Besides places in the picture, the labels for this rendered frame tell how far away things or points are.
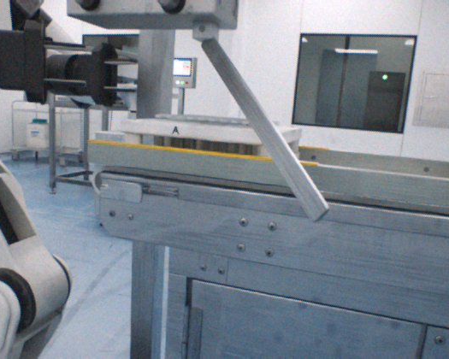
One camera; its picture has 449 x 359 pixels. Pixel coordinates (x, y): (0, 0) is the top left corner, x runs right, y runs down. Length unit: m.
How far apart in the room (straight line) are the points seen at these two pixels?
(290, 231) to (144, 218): 0.22
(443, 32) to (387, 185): 5.17
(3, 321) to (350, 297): 0.66
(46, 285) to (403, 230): 0.71
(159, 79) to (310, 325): 0.57
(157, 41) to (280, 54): 4.83
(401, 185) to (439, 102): 5.03
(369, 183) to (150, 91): 0.54
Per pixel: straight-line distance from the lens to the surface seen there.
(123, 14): 0.60
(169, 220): 0.61
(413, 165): 0.82
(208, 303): 0.69
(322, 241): 0.56
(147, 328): 1.06
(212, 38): 0.58
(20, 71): 0.68
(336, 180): 0.54
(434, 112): 5.55
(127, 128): 0.64
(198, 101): 5.99
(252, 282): 0.64
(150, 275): 1.00
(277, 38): 5.75
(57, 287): 0.98
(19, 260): 0.95
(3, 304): 0.93
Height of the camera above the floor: 1.01
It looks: 12 degrees down
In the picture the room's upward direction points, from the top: 4 degrees clockwise
